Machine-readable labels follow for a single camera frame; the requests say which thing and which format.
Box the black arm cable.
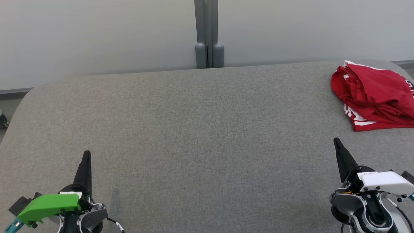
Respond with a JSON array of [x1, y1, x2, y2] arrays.
[[106, 217, 125, 233], [396, 205, 413, 233]]

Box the grey metal partition post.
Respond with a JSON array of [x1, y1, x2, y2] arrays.
[[194, 0, 224, 69]]

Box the grey rounded post foot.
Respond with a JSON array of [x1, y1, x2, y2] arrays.
[[212, 43, 224, 68], [195, 43, 207, 69]]

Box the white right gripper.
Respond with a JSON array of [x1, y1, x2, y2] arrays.
[[333, 138, 414, 195]]

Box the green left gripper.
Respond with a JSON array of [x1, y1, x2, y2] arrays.
[[17, 150, 93, 227]]

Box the red jersey with number 23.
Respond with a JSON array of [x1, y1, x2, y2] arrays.
[[343, 78, 414, 132]]

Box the teal left camera connector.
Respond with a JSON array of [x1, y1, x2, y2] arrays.
[[5, 218, 25, 233]]

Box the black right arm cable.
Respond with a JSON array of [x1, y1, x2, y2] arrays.
[[396, 205, 413, 233]]

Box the red shorts with white stripe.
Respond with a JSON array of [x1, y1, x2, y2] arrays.
[[331, 60, 412, 121]]

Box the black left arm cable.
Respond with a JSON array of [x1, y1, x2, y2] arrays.
[[106, 217, 125, 233]]

